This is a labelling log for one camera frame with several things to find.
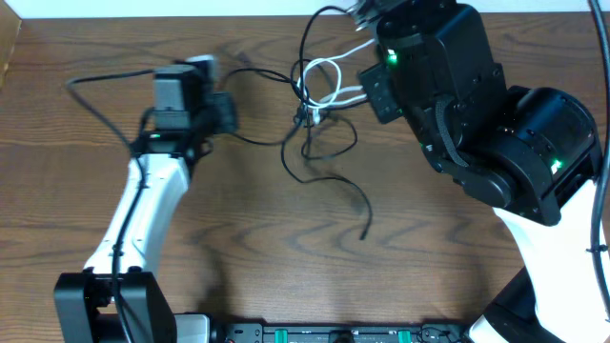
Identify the black left camera cable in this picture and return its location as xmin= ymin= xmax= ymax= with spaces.
xmin=65 ymin=69 xmax=156 ymax=343

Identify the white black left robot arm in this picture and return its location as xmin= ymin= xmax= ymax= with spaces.
xmin=53 ymin=55 xmax=237 ymax=342

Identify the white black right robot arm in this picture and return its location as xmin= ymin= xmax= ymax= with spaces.
xmin=351 ymin=0 xmax=609 ymax=342

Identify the white usb cable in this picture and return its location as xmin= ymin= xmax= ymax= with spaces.
xmin=295 ymin=37 xmax=377 ymax=126

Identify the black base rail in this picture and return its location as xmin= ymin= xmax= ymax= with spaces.
xmin=173 ymin=312 xmax=471 ymax=343

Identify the brown cardboard side panel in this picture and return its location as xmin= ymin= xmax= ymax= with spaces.
xmin=0 ymin=0 xmax=22 ymax=86

